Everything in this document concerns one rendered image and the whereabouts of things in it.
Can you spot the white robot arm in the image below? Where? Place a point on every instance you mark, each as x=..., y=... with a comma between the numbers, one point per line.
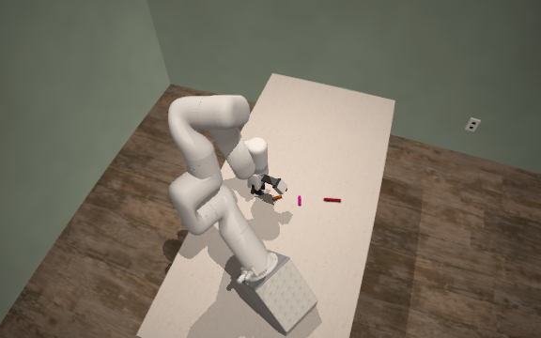
x=222, y=115

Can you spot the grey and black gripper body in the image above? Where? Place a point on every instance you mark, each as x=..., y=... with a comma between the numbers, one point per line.
x=255, y=179

